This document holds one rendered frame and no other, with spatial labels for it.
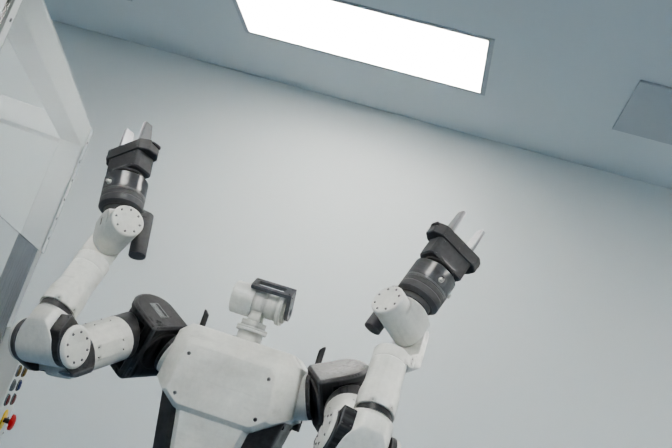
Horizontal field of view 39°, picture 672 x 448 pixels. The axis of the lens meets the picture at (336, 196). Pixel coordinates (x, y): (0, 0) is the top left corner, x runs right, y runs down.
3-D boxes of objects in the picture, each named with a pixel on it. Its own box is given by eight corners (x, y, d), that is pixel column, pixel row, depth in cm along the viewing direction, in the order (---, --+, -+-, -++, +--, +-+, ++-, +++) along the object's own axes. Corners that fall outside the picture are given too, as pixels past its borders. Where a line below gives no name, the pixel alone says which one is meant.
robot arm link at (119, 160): (126, 170, 201) (115, 217, 194) (94, 146, 194) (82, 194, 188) (171, 154, 195) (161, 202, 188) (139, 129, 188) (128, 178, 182)
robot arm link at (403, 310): (428, 269, 171) (395, 316, 165) (452, 308, 176) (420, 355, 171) (383, 261, 179) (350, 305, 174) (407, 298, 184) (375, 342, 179)
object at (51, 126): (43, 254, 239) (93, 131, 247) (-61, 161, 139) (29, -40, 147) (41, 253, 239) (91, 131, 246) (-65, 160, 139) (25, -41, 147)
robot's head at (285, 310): (253, 307, 195) (259, 275, 192) (292, 320, 193) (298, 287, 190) (242, 320, 189) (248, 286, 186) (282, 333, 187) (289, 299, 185)
